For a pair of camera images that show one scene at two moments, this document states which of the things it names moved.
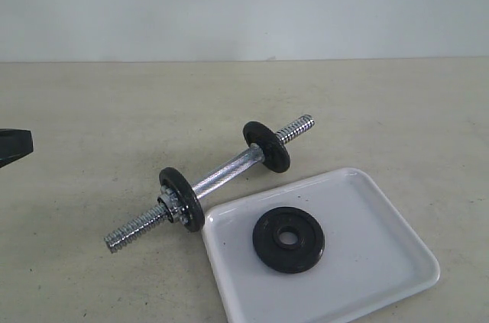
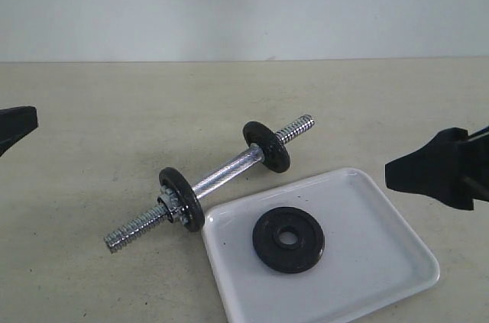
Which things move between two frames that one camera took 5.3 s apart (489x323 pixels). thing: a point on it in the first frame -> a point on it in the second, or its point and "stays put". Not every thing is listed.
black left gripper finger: x=14 y=144 -> x=15 y=122
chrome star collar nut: x=170 y=200 stays put
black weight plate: x=270 y=250 stays put
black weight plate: x=171 y=177 stays put
